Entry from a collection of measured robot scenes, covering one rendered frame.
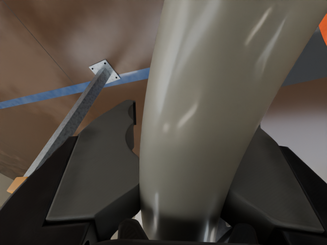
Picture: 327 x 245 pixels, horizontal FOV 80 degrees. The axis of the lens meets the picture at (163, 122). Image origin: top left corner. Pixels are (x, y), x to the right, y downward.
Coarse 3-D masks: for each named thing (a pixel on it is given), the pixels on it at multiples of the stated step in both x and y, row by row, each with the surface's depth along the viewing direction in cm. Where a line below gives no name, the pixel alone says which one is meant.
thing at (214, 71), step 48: (192, 0) 3; (240, 0) 3; (288, 0) 3; (192, 48) 3; (240, 48) 3; (288, 48) 3; (192, 96) 4; (240, 96) 4; (144, 144) 5; (192, 144) 4; (240, 144) 4; (144, 192) 6; (192, 192) 5; (192, 240) 6
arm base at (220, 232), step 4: (220, 220) 62; (220, 224) 61; (224, 224) 61; (220, 228) 61; (224, 228) 61; (228, 228) 61; (232, 228) 61; (220, 232) 60; (224, 232) 60; (228, 232) 60; (216, 236) 60; (220, 236) 60; (224, 236) 59; (228, 236) 59; (216, 240) 60; (220, 240) 59; (224, 240) 59
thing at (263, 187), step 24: (264, 144) 9; (240, 168) 7; (264, 168) 7; (288, 168) 7; (240, 192) 6; (264, 192) 6; (288, 192) 6; (240, 216) 6; (264, 216) 6; (288, 216) 6; (312, 216) 6; (264, 240) 6
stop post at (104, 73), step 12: (96, 72) 170; (108, 72) 167; (96, 84) 153; (84, 96) 143; (96, 96) 151; (72, 108) 139; (84, 108) 140; (72, 120) 130; (60, 132) 122; (72, 132) 128; (48, 144) 118; (60, 144) 120; (48, 156) 113; (12, 192) 101
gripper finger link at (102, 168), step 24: (96, 120) 10; (120, 120) 10; (96, 144) 8; (120, 144) 8; (72, 168) 7; (96, 168) 7; (120, 168) 7; (72, 192) 6; (96, 192) 6; (120, 192) 6; (48, 216) 5; (72, 216) 5; (96, 216) 6; (120, 216) 6
